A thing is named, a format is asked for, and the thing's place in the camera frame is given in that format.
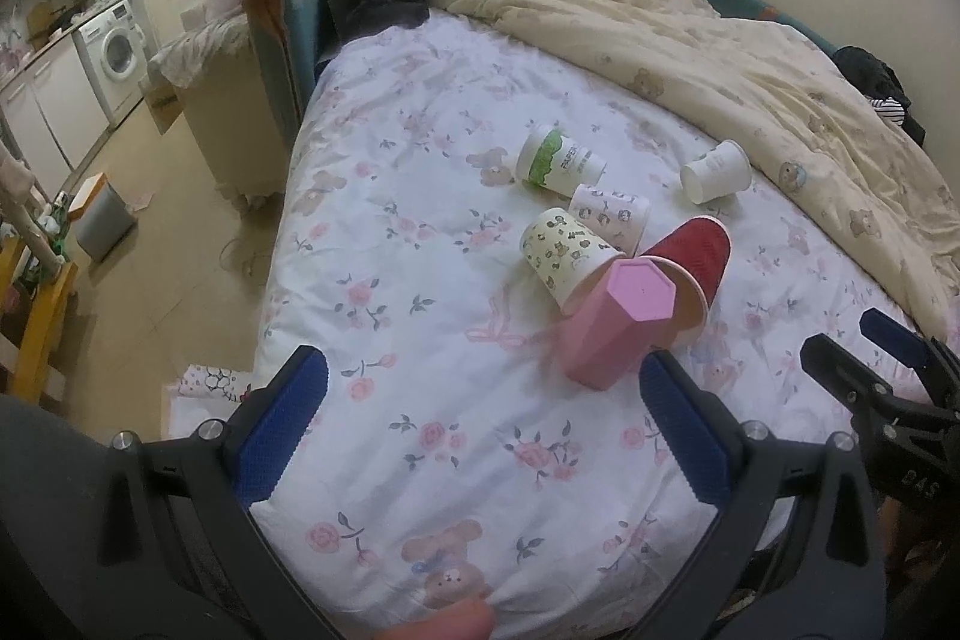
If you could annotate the patterned floor mat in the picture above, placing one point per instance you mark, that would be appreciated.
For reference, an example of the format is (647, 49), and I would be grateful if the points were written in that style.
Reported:
(210, 381)

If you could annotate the cream bear print blanket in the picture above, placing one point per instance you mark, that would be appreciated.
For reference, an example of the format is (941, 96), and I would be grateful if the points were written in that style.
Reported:
(675, 33)

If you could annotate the grey trash bin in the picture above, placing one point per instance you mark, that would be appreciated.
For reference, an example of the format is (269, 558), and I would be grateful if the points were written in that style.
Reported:
(105, 224)

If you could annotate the black clothing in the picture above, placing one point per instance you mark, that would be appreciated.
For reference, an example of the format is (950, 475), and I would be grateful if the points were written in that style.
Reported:
(874, 74)

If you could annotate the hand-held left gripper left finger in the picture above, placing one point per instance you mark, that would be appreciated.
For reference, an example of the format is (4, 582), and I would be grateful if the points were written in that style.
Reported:
(285, 430)

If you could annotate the blue upholstered headboard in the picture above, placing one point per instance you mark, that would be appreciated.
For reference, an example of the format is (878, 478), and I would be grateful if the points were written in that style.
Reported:
(289, 33)

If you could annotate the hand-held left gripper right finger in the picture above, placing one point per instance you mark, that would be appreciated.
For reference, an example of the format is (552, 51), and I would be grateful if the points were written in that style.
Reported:
(686, 437)

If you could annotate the pink print paper cup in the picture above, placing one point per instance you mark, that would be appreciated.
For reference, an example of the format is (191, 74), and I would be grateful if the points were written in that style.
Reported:
(611, 214)

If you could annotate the cardboard box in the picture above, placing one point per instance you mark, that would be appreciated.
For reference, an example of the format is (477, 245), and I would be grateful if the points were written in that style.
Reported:
(161, 100)

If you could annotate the pink hexagonal cup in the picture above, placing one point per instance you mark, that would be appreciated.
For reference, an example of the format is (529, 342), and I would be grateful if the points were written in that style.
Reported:
(619, 325)

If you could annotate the bear print paper cup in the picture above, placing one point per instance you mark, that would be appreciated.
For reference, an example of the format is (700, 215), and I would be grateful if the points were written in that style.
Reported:
(562, 250)

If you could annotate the floral bed sheet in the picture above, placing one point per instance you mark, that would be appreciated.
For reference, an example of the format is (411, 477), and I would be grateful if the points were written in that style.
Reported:
(420, 235)

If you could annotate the white washing machine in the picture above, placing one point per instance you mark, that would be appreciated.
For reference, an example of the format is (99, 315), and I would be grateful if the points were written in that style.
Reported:
(112, 48)

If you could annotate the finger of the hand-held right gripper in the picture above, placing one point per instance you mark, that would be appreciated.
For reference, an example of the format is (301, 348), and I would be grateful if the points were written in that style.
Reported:
(892, 331)
(836, 366)

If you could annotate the white kitchen cabinet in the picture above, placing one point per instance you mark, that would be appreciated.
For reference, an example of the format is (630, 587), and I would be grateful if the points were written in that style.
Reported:
(45, 100)

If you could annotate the green and white paper cup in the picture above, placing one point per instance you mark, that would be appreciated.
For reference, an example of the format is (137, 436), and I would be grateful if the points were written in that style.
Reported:
(559, 156)

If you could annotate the person's left hand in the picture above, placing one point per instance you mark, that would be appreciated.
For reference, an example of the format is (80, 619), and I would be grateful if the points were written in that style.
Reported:
(442, 621)

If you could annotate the striped cloth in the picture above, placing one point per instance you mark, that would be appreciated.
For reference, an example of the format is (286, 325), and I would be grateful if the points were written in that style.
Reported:
(886, 110)

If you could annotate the red paper cup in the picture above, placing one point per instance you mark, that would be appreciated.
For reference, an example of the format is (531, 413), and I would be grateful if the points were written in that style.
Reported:
(694, 257)

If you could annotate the yellow wooden table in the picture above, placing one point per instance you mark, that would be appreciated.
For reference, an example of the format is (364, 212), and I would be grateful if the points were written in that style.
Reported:
(37, 325)

